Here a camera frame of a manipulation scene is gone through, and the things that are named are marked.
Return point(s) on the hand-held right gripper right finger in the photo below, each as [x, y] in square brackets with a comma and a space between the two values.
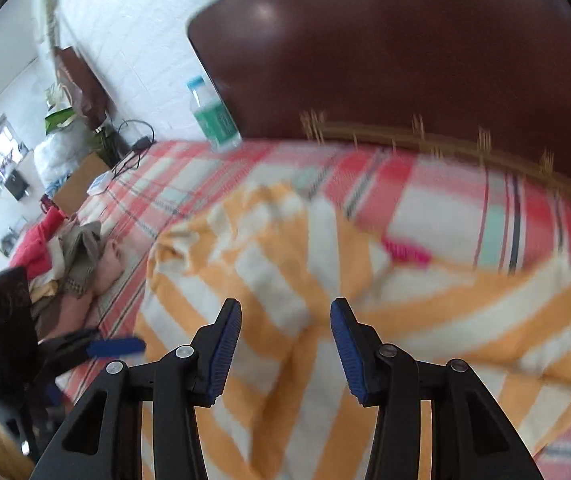
[348, 350]

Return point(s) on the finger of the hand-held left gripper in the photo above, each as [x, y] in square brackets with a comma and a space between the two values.
[115, 346]

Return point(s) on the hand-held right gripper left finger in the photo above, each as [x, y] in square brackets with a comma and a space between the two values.
[223, 345]

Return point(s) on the orange white striped garment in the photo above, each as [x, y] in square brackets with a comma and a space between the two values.
[345, 310]

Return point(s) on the pile of clothes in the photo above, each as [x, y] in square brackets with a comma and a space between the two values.
[60, 255]

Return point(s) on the cardboard box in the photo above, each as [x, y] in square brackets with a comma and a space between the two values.
[81, 180]

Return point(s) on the red plaid bed sheet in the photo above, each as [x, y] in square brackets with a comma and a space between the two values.
[415, 185]

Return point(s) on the white plastic bag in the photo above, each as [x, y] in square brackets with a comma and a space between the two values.
[60, 152]

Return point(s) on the green bag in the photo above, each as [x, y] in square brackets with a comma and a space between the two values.
[57, 119]

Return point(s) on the clear plastic water bottle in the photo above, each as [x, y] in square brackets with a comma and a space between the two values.
[213, 117]

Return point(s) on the bamboo mat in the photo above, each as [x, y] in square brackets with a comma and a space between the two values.
[445, 142]

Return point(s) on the dark wooden cabinet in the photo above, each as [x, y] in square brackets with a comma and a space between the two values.
[82, 85]

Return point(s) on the dark wooden headboard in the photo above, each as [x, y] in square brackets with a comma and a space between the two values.
[415, 50]

